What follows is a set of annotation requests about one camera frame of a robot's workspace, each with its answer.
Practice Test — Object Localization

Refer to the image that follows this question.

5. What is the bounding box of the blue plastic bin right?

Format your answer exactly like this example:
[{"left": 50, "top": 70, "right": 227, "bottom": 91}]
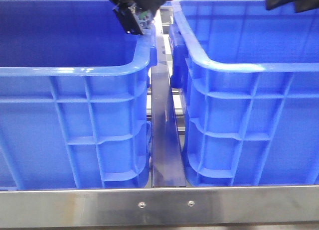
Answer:
[{"left": 169, "top": 0, "right": 319, "bottom": 187}]

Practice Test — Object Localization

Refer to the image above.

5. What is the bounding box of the blue plastic bin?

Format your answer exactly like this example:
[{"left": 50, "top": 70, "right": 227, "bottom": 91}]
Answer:
[
  {"left": 169, "top": 0, "right": 319, "bottom": 187},
  {"left": 0, "top": 0, "right": 157, "bottom": 191}
]

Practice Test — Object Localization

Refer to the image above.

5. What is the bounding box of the blue plastic bin left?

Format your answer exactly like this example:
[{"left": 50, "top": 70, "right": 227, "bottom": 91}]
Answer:
[{"left": 0, "top": 0, "right": 157, "bottom": 191}]

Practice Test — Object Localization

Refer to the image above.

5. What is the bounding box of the steel divider bar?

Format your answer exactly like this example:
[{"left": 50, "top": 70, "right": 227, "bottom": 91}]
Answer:
[{"left": 151, "top": 23, "right": 186, "bottom": 188}]

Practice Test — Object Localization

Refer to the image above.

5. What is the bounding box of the steel table frame rail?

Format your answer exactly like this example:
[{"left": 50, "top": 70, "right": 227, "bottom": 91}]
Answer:
[{"left": 0, "top": 186, "right": 319, "bottom": 228}]

